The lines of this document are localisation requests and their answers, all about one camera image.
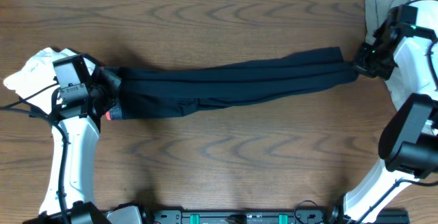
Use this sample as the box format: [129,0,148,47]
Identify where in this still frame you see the black leggings red waistband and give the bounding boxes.
[105,47,358,121]

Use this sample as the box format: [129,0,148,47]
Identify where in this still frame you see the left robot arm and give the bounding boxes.
[32,55,144,223]

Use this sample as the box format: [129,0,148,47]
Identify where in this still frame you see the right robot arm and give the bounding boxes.
[325,0,437,223]

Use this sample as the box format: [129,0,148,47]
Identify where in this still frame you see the beige garment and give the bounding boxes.
[364,0,420,110]

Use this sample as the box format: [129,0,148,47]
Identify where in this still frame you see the folded white graphic t-shirt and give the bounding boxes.
[3,47,96,114]

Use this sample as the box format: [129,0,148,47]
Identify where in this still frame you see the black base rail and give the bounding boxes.
[150,199,411,224]

